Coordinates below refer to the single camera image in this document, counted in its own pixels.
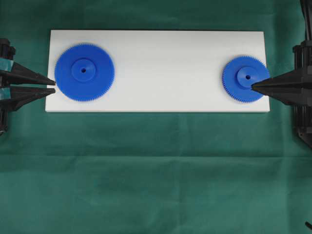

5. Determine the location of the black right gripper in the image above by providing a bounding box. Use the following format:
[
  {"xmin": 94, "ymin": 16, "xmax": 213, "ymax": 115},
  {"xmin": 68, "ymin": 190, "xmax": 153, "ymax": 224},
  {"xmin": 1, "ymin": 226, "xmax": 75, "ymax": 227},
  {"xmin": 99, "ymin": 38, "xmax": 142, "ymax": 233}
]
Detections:
[{"xmin": 252, "ymin": 40, "xmax": 312, "ymax": 132}]

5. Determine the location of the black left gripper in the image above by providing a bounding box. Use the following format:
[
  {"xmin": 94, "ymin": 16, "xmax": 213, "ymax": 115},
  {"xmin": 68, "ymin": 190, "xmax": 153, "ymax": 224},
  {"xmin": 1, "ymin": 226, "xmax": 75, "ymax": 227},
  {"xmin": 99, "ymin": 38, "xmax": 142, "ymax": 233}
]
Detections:
[{"xmin": 0, "ymin": 38, "xmax": 56, "ymax": 132}]

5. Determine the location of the small blue gear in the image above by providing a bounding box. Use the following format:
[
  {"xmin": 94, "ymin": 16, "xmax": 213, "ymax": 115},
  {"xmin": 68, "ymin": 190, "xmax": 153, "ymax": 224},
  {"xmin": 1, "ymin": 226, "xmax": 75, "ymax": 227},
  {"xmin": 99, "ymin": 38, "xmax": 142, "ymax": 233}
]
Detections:
[{"xmin": 222, "ymin": 56, "xmax": 270, "ymax": 103}]

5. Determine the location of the large blue gear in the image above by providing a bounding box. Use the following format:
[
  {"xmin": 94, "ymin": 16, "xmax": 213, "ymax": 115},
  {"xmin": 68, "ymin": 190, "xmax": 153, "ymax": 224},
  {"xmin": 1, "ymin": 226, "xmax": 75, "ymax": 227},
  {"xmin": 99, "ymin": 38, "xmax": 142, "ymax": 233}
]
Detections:
[{"xmin": 54, "ymin": 43, "xmax": 115, "ymax": 102}]

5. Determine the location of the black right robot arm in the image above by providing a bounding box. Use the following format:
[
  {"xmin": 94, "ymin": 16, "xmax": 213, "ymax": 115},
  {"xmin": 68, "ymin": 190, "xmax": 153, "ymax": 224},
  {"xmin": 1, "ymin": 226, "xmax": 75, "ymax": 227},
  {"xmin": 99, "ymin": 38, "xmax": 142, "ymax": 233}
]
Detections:
[{"xmin": 252, "ymin": 0, "xmax": 312, "ymax": 137}]

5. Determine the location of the green cloth table cover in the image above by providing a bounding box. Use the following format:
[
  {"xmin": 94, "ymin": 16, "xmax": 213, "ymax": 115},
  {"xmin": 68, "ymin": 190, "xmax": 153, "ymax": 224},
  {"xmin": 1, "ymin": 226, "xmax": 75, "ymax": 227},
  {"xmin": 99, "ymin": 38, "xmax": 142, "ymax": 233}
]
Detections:
[{"xmin": 0, "ymin": 0, "xmax": 312, "ymax": 234}]

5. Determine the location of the white rectangular board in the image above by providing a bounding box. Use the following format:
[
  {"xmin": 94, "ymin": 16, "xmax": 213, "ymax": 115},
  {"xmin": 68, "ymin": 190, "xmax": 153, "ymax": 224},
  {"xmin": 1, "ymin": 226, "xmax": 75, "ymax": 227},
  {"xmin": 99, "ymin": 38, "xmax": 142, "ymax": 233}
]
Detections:
[{"xmin": 45, "ymin": 30, "xmax": 270, "ymax": 112}]

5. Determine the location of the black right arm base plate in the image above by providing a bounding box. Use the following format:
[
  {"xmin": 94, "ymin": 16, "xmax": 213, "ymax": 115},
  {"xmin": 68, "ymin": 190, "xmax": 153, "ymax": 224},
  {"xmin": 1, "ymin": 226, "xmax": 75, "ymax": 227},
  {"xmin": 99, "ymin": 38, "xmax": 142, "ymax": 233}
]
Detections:
[{"xmin": 296, "ymin": 127, "xmax": 312, "ymax": 148}]

